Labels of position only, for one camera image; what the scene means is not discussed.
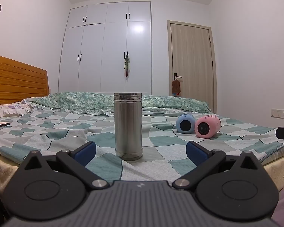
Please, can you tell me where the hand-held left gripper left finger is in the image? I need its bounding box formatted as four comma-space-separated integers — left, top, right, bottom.
18, 141, 110, 190

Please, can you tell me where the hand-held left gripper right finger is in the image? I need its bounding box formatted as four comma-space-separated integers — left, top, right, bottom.
172, 141, 266, 190

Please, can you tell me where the pink cup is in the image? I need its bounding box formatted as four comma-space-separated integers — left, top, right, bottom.
194, 115, 221, 139

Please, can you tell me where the blue cup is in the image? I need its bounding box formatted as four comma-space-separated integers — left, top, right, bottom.
176, 113, 196, 134

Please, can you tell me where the checkered bed sheet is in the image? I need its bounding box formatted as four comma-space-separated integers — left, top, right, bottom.
0, 104, 284, 181

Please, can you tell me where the stainless steel thermos flask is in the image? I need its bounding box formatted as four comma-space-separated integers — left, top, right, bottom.
114, 92, 143, 161

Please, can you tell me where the green floral quilt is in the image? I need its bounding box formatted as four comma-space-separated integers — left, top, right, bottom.
28, 91, 211, 117

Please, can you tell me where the brown hanging pouch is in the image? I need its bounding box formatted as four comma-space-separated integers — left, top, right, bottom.
172, 79, 182, 97

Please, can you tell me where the beige mattress pad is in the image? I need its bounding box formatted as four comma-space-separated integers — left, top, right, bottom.
0, 155, 21, 194

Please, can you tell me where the beige wooden door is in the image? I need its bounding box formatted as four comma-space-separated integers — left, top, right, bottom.
167, 20, 217, 113

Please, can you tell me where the purple floral pillow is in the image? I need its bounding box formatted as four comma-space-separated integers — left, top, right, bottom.
0, 100, 35, 121

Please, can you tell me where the green hanging ornament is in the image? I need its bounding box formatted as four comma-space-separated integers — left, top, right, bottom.
123, 51, 132, 78

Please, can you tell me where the wooden headboard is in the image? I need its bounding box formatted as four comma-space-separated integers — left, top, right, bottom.
0, 53, 50, 106

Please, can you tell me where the white wardrobe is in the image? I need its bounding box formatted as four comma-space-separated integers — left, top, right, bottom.
58, 1, 152, 94

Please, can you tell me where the white wall socket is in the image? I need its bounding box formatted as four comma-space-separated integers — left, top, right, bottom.
271, 108, 284, 119

